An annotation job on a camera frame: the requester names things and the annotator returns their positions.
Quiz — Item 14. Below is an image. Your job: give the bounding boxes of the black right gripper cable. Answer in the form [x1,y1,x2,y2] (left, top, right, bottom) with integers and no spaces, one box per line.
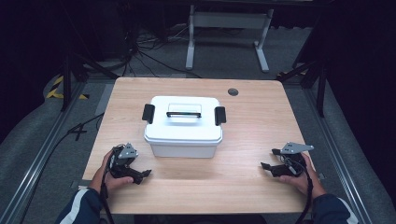
[293,161,314,224]

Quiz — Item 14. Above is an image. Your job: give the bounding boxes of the black lid handle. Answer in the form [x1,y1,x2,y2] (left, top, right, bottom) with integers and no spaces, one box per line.
[165,111,203,119]

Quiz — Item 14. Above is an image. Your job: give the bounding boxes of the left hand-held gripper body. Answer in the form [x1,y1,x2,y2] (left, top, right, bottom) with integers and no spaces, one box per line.
[106,142,140,180]

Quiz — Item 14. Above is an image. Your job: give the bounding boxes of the person's left hand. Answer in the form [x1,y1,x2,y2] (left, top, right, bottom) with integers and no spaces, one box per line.
[89,148,134,194]

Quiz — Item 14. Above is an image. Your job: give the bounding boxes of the white plastic storage box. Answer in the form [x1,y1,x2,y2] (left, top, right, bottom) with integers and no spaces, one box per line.
[143,133,224,159]

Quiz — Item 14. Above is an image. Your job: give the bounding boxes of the black floor cable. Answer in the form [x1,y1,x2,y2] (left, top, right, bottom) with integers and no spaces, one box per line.
[18,112,106,224]

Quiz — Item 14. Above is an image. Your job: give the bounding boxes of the black metal stand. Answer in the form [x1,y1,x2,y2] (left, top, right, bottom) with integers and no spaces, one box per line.
[60,50,120,112]
[276,59,329,119]

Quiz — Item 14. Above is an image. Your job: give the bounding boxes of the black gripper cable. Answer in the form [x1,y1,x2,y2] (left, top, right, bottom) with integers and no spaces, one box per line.
[293,161,314,224]
[100,152,116,224]

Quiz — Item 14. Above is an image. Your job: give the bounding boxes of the aluminium floor rail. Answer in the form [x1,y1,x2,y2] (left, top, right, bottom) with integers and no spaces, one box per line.
[303,87,376,224]
[0,79,87,224]

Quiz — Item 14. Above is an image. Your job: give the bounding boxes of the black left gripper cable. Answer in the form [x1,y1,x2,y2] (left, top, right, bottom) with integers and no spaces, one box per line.
[100,152,116,224]

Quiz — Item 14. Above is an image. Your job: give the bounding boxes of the white metal table frame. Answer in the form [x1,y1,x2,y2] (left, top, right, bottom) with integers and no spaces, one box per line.
[185,4,276,74]

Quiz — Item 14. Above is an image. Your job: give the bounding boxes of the bundle of black floor cables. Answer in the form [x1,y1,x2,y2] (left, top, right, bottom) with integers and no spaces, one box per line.
[120,22,204,79]

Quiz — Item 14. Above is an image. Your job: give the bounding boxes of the person's right hand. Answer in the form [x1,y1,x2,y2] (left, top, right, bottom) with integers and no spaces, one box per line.
[277,151,327,199]

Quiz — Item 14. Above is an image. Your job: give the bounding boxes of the white box lid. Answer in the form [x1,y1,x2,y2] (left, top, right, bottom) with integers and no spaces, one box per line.
[143,95,224,146]

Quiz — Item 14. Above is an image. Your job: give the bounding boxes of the yellow black floor tape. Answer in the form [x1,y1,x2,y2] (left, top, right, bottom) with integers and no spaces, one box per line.
[45,75,91,101]

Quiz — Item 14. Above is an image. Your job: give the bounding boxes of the black box latch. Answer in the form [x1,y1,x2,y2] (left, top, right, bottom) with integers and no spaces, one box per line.
[141,103,156,125]
[214,105,227,127]

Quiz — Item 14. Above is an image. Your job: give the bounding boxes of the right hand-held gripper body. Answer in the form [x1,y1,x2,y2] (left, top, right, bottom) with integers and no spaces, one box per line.
[270,142,315,178]

